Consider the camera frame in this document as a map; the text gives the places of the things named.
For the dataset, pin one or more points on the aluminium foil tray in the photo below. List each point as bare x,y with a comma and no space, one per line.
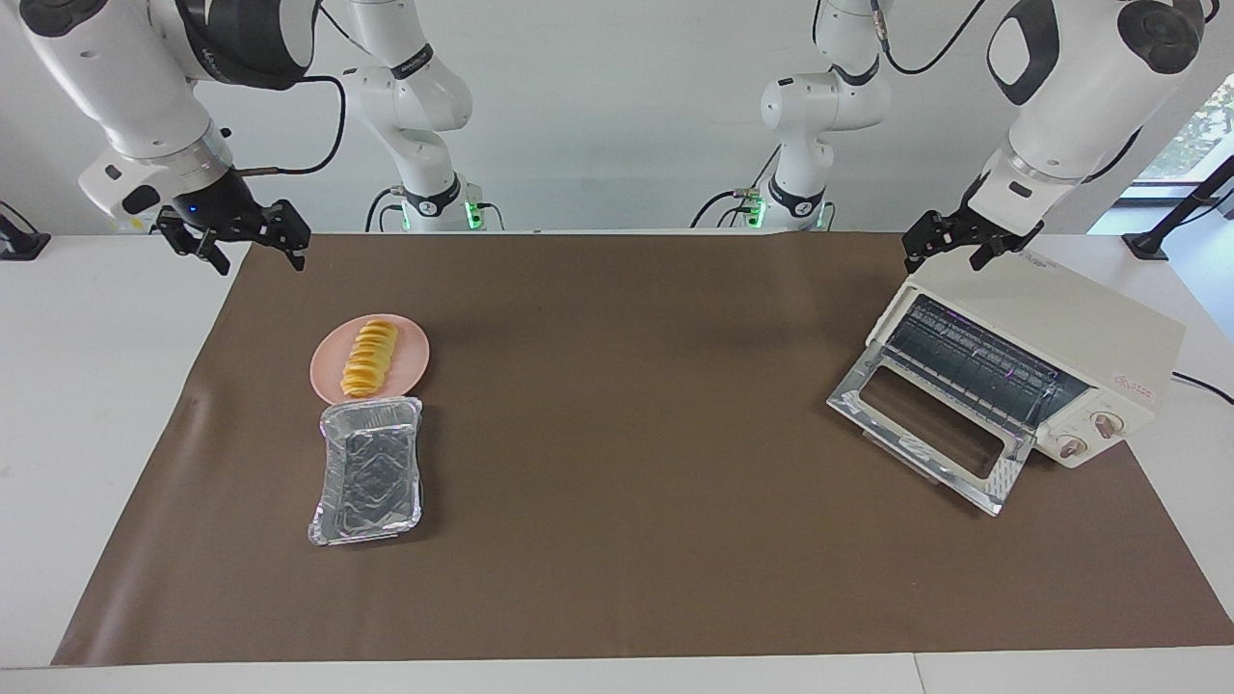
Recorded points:
371,472

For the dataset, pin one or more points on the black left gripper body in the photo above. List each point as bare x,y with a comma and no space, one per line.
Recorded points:
993,226

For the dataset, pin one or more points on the beige oven knob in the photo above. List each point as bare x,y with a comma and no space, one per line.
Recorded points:
1108,425
1070,447

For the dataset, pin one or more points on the brown paper table mat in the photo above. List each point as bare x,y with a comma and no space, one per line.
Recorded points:
617,482

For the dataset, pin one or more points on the pink round plate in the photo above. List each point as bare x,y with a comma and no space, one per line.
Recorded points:
415,352

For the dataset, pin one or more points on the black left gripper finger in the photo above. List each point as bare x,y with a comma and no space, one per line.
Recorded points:
988,251
927,236

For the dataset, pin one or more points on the sliced yellow bread loaf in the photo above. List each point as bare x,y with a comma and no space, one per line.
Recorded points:
371,357

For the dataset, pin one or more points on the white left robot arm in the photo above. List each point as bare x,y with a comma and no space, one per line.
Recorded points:
1080,87

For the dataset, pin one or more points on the white wall outlet box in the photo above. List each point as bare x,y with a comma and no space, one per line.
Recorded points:
140,227

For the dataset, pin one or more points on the window with greenery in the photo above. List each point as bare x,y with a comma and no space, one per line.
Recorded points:
1205,125

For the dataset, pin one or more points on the black stand with pole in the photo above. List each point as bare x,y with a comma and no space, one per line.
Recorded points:
1147,246

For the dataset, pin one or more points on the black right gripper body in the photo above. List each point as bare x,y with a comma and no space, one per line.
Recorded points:
222,210

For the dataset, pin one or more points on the silver glass oven door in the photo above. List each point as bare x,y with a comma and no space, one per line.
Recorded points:
1003,482

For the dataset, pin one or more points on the white toaster oven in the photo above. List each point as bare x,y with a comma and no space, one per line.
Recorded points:
1109,337

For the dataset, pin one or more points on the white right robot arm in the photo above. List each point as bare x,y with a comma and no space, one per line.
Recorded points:
125,87

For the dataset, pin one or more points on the black desk clamp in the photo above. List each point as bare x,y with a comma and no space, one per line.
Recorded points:
24,246

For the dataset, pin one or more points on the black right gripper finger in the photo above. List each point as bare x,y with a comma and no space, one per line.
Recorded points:
291,233
188,239

